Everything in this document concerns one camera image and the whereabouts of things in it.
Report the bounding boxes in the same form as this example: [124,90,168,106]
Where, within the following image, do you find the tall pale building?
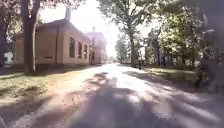
[85,26,108,66]

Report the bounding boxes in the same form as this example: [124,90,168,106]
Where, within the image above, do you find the tall leafy tree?
[98,0,161,68]

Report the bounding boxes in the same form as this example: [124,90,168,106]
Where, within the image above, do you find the grey asphalt path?
[19,63,224,128]

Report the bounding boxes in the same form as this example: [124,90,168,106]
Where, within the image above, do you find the green grass lawn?
[143,66,201,85]

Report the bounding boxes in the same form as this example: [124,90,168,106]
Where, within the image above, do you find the tan brick building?
[13,8,93,66]

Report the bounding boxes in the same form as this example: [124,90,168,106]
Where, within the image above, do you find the row of trees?
[143,0,224,92]

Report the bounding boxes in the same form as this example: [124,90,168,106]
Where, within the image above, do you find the patchy grass verge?
[0,65,101,116]

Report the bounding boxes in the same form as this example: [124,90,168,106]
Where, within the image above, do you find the dark tree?
[0,0,22,68]

